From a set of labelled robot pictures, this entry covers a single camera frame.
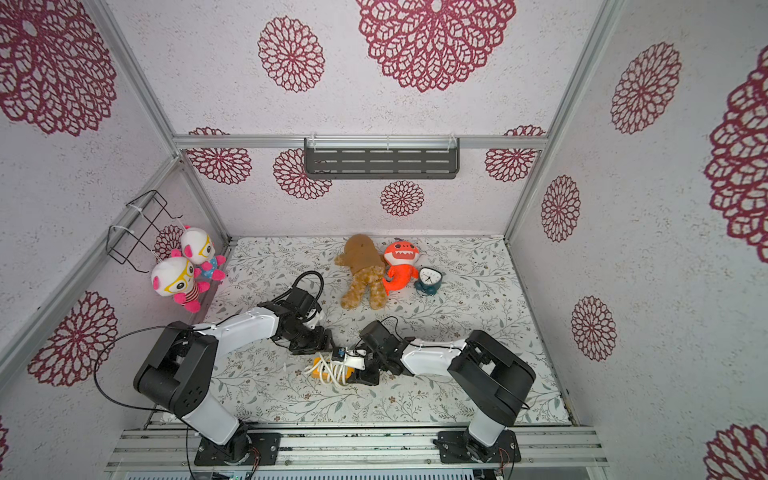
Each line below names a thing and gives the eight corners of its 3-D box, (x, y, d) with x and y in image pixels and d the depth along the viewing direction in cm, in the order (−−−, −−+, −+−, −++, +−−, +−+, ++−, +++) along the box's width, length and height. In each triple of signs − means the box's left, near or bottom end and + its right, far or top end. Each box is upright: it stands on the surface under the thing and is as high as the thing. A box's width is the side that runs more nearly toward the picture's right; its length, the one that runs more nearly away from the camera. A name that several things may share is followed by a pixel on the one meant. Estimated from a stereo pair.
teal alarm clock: (412, 288, 108) (413, 279, 104) (421, 272, 112) (423, 263, 108) (433, 298, 105) (435, 289, 101) (442, 281, 110) (444, 273, 106)
